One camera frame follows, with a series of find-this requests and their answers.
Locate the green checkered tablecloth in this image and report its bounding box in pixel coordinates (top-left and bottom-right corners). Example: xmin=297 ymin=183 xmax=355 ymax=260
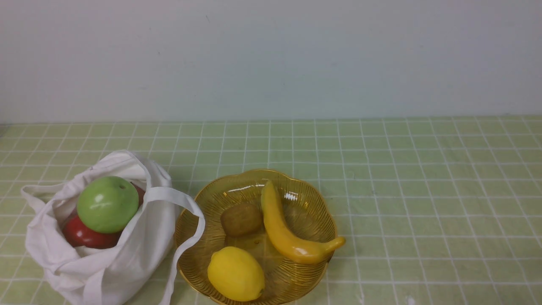
xmin=0 ymin=116 xmax=542 ymax=305

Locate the green apple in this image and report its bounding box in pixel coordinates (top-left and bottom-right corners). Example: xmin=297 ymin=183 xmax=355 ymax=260
xmin=76 ymin=176 xmax=139 ymax=234

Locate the white cloth bag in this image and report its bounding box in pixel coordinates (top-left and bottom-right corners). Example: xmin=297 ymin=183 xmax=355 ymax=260
xmin=20 ymin=150 xmax=205 ymax=305

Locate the yellow lemon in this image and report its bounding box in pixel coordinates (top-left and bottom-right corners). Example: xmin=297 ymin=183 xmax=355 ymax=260
xmin=207 ymin=247 xmax=265 ymax=302

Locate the brown kiwi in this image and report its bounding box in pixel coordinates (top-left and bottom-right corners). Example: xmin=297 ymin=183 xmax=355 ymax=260
xmin=220 ymin=203 xmax=263 ymax=237

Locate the red apple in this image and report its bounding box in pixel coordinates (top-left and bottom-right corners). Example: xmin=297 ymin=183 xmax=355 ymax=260
xmin=62 ymin=214 xmax=122 ymax=250

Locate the yellow banana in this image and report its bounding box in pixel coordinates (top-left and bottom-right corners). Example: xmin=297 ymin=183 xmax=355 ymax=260
xmin=260 ymin=180 xmax=346 ymax=265

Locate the pink peach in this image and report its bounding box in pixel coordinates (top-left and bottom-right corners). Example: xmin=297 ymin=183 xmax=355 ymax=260
xmin=131 ymin=182 xmax=145 ymax=207

